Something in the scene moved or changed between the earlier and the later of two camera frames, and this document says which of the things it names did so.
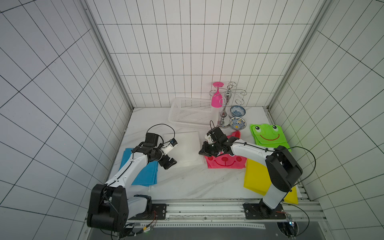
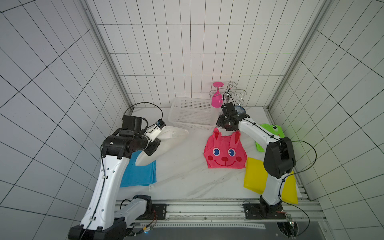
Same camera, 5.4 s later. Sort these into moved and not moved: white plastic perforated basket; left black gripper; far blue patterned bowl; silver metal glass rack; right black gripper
Moved: right black gripper; left black gripper
Not moved: white plastic perforated basket; silver metal glass rack; far blue patterned bowl
